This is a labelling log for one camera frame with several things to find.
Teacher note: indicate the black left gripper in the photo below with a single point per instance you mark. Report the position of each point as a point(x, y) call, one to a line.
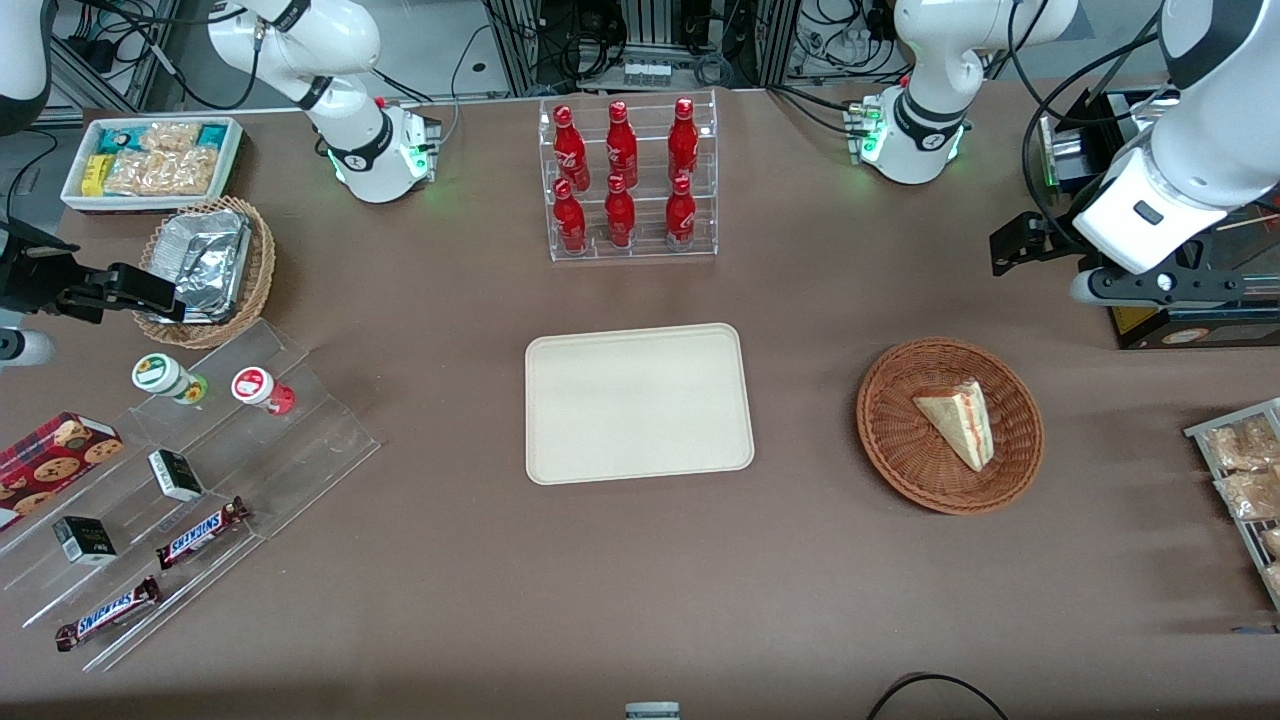
point(1052, 243)

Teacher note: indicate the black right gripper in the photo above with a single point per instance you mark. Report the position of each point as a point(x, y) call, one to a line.
point(32, 277)

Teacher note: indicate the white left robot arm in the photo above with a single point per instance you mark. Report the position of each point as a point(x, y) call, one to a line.
point(940, 40)

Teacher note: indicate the aluminium foil tray stack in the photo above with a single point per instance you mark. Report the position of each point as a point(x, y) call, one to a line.
point(205, 262)

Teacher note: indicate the light tan wicker basket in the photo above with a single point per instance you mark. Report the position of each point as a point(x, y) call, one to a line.
point(262, 270)

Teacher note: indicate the triangular wrapped sandwich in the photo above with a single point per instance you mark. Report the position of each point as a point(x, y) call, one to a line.
point(960, 420)

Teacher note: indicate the brown wicker basket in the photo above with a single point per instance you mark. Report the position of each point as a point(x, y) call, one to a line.
point(900, 450)

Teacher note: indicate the tray of packaged snacks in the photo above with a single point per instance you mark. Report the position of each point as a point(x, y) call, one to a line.
point(1200, 432)

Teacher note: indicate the beige plastic tray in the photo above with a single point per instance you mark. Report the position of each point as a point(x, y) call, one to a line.
point(638, 403)

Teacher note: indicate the green lid sunflower jar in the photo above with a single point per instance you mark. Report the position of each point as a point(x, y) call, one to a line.
point(160, 373)

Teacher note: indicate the silver device green light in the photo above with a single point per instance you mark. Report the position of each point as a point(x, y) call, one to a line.
point(1065, 150)

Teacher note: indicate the clear cracker snack bag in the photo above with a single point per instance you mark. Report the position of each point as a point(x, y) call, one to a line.
point(170, 135)
point(160, 172)

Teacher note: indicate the yellow snack packet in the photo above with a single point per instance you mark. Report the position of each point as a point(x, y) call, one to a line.
point(94, 175)

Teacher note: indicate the red lid strawberry jar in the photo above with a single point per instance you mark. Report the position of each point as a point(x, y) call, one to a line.
point(252, 384)

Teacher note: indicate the white snack bin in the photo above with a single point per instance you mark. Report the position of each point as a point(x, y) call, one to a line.
point(232, 165)

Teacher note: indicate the teal snack packet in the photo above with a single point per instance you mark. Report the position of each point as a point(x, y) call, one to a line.
point(213, 136)
point(115, 140)

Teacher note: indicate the small black box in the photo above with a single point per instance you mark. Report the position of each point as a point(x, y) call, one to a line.
point(176, 475)
point(84, 541)

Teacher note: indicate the red cookie box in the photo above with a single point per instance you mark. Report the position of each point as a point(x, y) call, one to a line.
point(55, 455)

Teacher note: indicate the clear acrylic stepped stand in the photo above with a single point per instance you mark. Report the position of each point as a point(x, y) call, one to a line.
point(300, 450)

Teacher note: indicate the Snickers chocolate bar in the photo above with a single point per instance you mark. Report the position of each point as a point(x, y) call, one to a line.
point(200, 534)
point(108, 614)

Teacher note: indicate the clear peanut snack bag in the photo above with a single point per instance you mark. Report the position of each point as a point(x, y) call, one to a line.
point(1250, 495)
point(1240, 445)

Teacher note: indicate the red cola bottle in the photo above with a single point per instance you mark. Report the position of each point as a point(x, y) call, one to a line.
point(570, 222)
point(620, 218)
point(681, 218)
point(621, 140)
point(683, 135)
point(570, 145)

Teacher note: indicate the clear acrylic bottle rack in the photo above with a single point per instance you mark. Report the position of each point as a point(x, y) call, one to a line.
point(640, 245)

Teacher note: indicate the white power strip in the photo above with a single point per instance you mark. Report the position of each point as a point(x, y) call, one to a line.
point(646, 73)

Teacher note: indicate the small grey object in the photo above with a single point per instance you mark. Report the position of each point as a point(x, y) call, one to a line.
point(652, 712)

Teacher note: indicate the aluminium frame rack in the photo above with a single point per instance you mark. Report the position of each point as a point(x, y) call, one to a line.
point(640, 30)

